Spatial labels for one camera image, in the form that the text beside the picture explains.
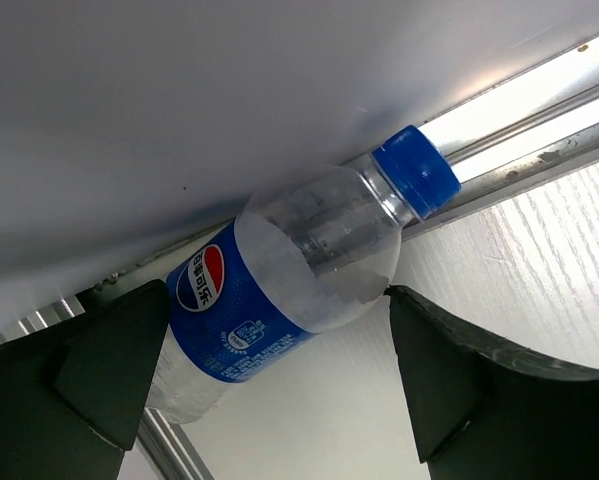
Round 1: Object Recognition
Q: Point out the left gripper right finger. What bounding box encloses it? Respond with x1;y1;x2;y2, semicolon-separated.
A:
386;285;599;479

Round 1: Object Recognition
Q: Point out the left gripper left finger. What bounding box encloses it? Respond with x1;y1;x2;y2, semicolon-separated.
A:
0;280;170;479

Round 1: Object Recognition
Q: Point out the small bottle blue label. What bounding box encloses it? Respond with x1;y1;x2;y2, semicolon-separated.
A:
147;126;461;424

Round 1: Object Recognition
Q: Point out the aluminium left side rail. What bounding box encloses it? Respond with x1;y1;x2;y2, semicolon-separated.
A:
0;24;599;480

